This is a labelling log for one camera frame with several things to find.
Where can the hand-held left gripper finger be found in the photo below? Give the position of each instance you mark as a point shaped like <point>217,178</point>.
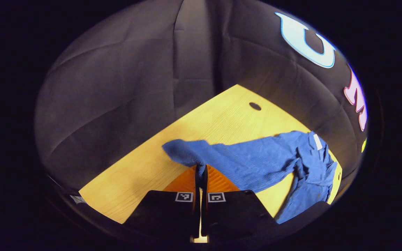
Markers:
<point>204,181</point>
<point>197,181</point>

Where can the blue button jacket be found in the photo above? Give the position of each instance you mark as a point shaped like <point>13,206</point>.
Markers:
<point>257,160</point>

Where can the black backdrop cloth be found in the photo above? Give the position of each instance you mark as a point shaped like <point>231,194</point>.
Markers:
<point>117,87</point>

